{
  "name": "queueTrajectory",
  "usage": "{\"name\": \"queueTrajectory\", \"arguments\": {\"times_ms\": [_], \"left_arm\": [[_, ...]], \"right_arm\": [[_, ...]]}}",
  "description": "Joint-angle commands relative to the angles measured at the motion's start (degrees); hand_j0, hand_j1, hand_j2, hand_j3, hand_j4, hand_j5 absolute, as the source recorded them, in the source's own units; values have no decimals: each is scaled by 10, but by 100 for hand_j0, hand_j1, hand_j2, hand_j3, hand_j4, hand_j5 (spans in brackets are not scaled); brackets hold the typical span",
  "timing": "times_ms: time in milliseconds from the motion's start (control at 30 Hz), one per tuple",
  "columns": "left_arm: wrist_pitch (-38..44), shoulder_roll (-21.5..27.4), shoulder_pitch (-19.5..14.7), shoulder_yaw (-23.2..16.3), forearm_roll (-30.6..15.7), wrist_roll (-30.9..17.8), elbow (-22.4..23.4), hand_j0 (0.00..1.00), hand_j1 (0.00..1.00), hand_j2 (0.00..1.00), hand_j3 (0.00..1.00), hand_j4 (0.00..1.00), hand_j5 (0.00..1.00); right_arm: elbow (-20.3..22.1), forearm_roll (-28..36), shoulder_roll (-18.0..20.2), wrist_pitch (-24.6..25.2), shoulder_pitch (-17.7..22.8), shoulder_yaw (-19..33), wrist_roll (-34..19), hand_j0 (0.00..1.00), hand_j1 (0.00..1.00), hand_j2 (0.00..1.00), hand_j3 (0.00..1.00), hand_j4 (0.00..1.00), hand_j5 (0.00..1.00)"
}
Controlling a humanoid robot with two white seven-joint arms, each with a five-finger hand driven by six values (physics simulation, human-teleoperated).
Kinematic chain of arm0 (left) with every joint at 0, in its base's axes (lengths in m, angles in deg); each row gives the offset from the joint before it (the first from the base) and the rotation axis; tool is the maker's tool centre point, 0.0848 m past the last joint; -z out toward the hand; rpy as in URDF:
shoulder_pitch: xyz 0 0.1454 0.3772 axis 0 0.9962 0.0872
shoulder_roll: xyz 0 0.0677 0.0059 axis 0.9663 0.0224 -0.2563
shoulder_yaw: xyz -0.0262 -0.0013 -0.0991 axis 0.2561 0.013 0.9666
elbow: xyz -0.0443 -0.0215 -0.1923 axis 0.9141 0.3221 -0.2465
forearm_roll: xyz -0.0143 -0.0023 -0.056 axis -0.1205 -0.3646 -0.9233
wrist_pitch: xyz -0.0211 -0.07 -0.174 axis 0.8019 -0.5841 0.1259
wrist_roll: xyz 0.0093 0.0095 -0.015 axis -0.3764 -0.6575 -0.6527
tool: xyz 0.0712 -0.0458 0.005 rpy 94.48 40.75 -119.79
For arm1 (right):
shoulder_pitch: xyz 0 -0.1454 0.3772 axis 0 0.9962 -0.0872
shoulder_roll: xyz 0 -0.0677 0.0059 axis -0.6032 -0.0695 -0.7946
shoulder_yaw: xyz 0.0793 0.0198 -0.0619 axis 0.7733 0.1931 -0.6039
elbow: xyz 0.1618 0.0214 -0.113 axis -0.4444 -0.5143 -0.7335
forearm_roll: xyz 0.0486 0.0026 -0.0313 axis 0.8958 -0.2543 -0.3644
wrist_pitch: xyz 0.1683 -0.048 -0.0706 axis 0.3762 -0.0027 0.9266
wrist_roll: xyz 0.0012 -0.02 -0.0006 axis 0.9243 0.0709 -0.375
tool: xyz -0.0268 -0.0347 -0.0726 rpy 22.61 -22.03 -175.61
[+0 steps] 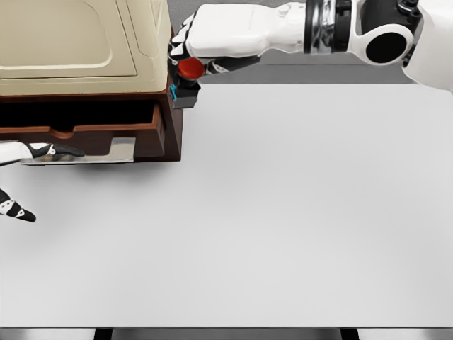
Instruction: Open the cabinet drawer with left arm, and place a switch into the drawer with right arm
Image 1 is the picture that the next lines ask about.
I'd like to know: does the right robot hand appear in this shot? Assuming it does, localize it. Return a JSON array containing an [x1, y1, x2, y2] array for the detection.
[[167, 3, 275, 77]]

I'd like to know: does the red button black switch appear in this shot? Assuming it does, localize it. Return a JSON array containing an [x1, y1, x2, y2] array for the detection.
[[168, 57, 206, 110]]

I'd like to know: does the beige-topped brown cabinet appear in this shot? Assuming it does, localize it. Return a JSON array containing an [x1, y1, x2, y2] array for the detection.
[[0, 0, 184, 164]]

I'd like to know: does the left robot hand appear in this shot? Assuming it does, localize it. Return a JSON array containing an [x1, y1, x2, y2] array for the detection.
[[0, 141, 86, 224]]

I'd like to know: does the brown drawer with metal handle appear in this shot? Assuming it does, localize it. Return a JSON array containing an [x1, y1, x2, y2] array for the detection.
[[0, 102, 168, 166]]

